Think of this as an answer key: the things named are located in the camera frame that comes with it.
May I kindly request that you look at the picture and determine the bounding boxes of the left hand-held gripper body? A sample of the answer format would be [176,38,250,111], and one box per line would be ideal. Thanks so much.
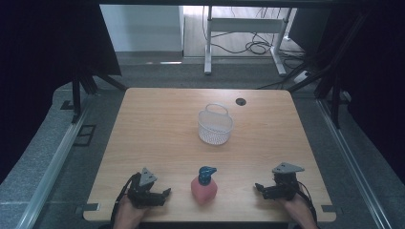
[127,167,161,210]

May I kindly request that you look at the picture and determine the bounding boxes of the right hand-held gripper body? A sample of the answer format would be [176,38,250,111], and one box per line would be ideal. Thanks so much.
[269,161,306,202]

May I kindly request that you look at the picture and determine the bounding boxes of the person's left hand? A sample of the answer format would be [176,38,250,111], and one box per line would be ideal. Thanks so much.
[112,194,150,229]

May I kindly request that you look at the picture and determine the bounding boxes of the pink bottle with blue pump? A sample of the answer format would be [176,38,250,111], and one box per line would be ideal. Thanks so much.
[190,165,220,206]

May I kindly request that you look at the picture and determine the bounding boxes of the white plastic basket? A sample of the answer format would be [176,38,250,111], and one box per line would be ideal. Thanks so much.
[197,102,235,146]

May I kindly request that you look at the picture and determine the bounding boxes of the black tripod stand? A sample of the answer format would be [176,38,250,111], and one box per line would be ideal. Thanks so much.
[70,63,128,124]
[288,12,371,130]

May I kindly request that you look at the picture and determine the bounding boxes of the white power strip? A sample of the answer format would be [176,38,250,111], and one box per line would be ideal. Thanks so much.
[293,70,311,85]

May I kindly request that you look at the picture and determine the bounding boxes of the dark curtain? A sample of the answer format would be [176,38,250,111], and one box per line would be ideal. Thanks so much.
[314,0,405,185]
[0,0,122,184]

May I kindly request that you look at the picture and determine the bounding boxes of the white cabinet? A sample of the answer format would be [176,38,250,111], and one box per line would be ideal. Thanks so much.
[99,4,185,53]

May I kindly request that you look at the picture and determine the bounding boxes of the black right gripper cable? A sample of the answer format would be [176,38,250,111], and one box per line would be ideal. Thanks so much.
[296,180,319,223]

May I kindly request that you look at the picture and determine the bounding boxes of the aluminium floor rail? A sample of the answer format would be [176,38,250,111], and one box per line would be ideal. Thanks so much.
[14,98,91,229]
[316,98,394,229]

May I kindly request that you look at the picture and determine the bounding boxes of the black floor cables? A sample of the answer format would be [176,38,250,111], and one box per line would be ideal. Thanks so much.
[203,8,319,90]

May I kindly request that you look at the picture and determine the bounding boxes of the white metal desk frame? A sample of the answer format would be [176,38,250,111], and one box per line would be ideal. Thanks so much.
[203,5,292,77]

